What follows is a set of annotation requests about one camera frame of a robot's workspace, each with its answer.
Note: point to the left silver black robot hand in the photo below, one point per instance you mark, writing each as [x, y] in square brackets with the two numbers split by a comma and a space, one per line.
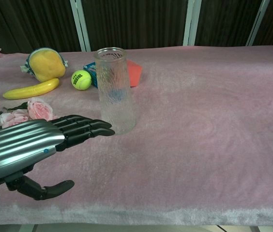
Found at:
[18, 140]

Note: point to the pink rose bouquet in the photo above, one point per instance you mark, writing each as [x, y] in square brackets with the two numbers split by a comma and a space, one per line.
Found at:
[38, 108]

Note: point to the clear glass cup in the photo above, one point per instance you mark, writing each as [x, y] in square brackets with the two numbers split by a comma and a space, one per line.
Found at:
[113, 72]

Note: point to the yellow banana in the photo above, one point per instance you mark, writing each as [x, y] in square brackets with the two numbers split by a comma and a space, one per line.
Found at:
[30, 90]

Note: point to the yellow plush zip pouch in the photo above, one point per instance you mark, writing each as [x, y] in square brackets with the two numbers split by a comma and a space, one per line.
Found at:
[45, 64]

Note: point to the yellow-green tennis ball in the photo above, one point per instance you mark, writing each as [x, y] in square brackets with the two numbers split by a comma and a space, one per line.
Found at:
[81, 80]

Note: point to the blue cookie box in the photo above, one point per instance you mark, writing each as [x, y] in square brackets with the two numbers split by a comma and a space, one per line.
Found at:
[90, 66]

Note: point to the red block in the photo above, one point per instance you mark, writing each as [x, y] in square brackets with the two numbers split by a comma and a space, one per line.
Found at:
[134, 72]

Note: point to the pink plush tablecloth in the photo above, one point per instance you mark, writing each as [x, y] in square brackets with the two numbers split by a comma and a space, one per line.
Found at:
[199, 120]

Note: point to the white partition post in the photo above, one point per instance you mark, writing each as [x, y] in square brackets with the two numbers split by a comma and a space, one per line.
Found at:
[191, 21]
[257, 21]
[79, 24]

